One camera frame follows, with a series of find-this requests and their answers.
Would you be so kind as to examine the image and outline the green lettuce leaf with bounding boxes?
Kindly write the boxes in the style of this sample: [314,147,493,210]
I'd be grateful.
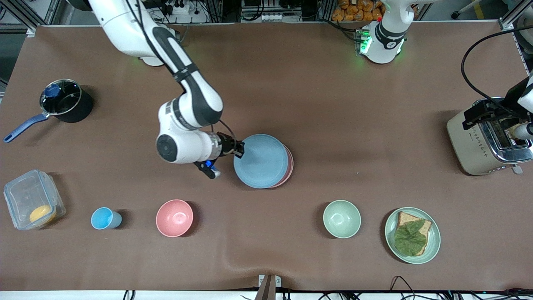
[394,220,428,257]

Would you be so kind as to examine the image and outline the black saucepan blue handle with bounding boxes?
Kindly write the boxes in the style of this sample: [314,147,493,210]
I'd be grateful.
[3,78,94,143]

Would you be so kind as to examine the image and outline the pink bowl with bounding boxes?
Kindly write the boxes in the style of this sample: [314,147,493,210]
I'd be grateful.
[156,199,194,238]

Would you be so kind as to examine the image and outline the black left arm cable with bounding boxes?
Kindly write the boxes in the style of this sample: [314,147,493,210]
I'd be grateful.
[460,25,533,118]

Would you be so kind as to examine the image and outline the black looped floor cable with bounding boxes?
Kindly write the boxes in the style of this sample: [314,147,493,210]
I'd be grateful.
[389,275,422,300]

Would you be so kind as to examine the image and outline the blue cup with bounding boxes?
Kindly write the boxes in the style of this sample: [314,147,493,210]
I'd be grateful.
[91,207,122,230]

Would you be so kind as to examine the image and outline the brown bread slice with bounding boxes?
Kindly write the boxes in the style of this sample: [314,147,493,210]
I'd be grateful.
[396,212,432,256]

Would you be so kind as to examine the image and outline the green plate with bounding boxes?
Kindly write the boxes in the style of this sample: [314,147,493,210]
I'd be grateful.
[385,207,441,265]

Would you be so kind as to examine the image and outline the metal mount bracket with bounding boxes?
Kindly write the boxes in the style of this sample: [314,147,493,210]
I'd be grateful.
[255,274,282,300]

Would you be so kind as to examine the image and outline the beige metal toaster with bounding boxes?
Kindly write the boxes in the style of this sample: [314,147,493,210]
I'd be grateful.
[446,98,533,176]

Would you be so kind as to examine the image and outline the blue plate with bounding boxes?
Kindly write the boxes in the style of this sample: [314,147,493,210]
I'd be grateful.
[233,134,289,189]

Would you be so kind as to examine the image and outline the clear plastic container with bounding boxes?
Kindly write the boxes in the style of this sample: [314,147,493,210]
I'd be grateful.
[3,169,66,230]

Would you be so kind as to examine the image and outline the yellow round sponge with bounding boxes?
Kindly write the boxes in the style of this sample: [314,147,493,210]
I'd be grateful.
[29,204,57,224]

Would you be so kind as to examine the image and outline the pink plate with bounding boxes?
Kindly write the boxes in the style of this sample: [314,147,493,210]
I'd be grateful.
[270,144,294,188]

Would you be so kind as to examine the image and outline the orange snack bag pile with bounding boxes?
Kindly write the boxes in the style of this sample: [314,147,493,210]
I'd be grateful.
[332,0,384,22]

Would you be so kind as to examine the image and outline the glass lid blue knob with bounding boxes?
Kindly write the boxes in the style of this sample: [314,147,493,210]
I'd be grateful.
[40,79,82,116]

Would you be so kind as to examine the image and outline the white power strip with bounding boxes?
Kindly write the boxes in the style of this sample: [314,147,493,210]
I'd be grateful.
[160,1,191,15]

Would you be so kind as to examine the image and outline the green bowl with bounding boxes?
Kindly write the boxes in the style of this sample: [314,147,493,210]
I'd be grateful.
[323,200,361,239]

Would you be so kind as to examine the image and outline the brown table mat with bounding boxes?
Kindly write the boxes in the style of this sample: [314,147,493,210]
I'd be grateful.
[0,22,533,292]

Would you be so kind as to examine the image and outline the aluminium frame profile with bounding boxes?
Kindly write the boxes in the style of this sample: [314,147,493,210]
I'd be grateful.
[0,0,47,36]
[499,0,533,30]

